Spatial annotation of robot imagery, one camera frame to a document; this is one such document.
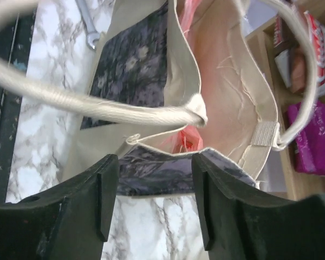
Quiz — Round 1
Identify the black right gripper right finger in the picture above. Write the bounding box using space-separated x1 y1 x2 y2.
192 154 325 259

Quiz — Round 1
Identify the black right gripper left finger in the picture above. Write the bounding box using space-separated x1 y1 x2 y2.
0 154 119 259

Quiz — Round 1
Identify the pink plastic grocery bag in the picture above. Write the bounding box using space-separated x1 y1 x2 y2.
175 0 261 155

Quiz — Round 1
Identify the canvas tote bag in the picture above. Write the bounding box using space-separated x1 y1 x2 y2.
0 1 317 196

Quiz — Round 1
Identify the wooden shelf unit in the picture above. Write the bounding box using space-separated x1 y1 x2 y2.
246 1 325 200

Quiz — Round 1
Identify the purple snack bag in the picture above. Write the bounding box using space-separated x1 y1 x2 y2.
293 101 325 177

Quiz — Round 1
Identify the silver open-end wrench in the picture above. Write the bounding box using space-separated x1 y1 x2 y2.
75 0 100 50

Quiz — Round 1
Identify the Chuba cassava chips bag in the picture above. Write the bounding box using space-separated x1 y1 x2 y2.
270 10 325 105

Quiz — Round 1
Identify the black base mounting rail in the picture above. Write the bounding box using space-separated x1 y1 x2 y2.
0 11 36 204

